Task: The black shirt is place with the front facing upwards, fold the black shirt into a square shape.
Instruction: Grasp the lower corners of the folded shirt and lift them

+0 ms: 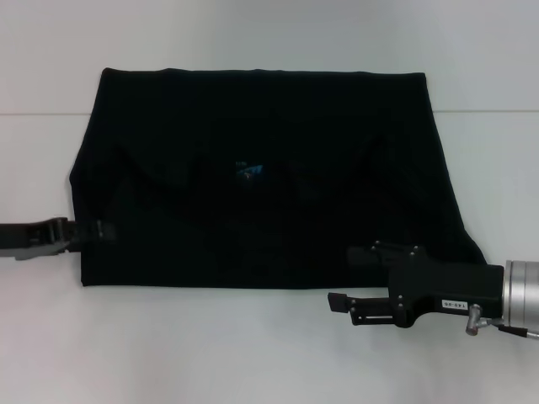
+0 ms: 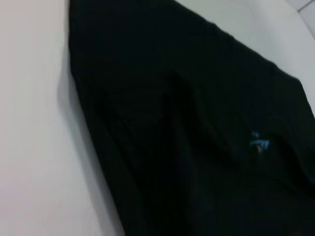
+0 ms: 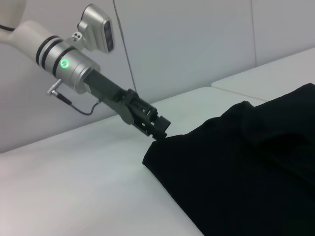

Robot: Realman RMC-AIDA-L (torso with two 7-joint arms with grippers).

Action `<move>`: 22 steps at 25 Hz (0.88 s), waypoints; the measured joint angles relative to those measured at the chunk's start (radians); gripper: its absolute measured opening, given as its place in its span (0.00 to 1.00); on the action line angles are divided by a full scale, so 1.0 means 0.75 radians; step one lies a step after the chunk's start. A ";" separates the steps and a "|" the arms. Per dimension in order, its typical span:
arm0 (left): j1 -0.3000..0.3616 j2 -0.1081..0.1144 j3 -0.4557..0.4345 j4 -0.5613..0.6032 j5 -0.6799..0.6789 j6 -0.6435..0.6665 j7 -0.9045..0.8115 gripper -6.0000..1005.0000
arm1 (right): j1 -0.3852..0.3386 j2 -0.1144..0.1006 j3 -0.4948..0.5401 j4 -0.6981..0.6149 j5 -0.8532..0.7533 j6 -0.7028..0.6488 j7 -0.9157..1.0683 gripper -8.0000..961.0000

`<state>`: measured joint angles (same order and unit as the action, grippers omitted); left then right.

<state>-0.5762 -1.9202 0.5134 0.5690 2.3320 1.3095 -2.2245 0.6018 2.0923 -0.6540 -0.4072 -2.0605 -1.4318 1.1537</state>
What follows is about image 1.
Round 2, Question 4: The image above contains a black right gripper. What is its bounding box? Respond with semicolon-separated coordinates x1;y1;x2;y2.
327;240;506;330

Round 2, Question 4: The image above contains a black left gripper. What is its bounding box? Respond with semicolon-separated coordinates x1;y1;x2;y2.
0;216;117;262

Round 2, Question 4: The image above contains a black shirt with FREE print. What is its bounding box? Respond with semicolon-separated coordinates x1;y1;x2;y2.
68;66;485;291

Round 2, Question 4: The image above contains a silver cable plug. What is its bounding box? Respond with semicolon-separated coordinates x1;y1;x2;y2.
465;303;486;337

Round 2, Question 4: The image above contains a dark grey cable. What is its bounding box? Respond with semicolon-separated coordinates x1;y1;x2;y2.
483;318;539;338

